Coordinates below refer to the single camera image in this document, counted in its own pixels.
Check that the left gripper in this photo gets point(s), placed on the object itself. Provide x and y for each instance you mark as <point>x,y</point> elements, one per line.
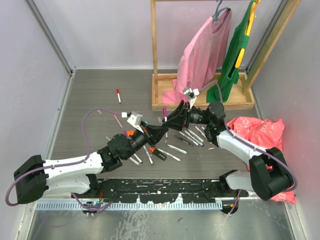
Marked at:
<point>153,135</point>

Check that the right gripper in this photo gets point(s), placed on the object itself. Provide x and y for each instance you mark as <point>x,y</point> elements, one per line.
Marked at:
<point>179,118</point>

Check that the orange black highlighter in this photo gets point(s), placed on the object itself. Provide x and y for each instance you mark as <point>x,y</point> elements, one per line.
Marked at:
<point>158,153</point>

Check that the magenta cap white pen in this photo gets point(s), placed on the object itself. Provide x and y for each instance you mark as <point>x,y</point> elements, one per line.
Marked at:
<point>148,155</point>

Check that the yellow cap white marker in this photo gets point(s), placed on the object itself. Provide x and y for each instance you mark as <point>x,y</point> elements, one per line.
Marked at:
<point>169,155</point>

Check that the dark purple pen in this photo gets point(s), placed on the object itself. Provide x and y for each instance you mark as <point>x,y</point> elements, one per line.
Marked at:
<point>183,140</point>

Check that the purple cap white marker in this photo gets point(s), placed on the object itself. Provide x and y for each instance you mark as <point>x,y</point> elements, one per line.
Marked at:
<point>189,138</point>

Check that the blue cap white marker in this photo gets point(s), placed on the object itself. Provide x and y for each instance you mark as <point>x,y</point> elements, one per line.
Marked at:
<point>195,137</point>

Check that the orange highlighter cap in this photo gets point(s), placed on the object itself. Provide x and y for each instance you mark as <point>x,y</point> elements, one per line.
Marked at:
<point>130,133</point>

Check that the blue band white pen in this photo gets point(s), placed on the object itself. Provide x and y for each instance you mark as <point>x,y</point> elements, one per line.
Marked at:
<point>139,160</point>

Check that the white pen teal tip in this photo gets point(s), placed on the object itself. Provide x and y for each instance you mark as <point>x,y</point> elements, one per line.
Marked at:
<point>178,149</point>

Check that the grey white pen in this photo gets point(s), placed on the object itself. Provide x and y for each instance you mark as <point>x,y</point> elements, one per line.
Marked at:
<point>134,161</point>

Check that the pink white pen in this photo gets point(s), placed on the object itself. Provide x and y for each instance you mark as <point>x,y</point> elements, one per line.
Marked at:
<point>118,121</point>

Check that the red white pen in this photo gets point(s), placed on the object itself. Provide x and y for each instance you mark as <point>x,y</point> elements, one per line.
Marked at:
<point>118,96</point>

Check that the magenta cap bic marker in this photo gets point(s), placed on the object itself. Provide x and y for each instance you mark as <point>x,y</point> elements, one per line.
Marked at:
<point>164,112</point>

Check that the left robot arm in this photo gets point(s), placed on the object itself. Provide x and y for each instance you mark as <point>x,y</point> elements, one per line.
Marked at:
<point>37,177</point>

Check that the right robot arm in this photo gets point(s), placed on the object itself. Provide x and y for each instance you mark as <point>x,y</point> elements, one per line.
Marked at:
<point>268,173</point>

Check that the green t-shirt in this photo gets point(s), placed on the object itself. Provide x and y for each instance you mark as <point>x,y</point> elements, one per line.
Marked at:
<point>229,74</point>

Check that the pink t-shirt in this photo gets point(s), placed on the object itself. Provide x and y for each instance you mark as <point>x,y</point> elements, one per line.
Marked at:
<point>203,55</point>

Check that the red plastic bag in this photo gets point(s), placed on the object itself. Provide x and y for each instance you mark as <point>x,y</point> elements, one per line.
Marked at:
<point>264,133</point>

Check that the grey hanger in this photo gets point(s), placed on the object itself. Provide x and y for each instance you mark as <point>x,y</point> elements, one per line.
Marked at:
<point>218,10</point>

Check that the yellow hanger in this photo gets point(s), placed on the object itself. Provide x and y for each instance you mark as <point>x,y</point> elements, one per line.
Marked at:
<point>251,17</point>

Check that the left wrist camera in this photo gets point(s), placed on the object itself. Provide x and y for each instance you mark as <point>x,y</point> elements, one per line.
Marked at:
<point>135,119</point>

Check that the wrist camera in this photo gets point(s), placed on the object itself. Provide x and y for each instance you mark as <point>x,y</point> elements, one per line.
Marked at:
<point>191,93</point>
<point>135,119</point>

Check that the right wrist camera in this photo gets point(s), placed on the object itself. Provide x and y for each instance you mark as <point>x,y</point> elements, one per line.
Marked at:
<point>191,93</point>

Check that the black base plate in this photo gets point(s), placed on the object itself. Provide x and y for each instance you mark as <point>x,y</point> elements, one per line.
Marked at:
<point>158,191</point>

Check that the white slotted cable duct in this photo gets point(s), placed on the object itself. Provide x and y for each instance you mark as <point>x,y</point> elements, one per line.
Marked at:
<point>74,206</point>

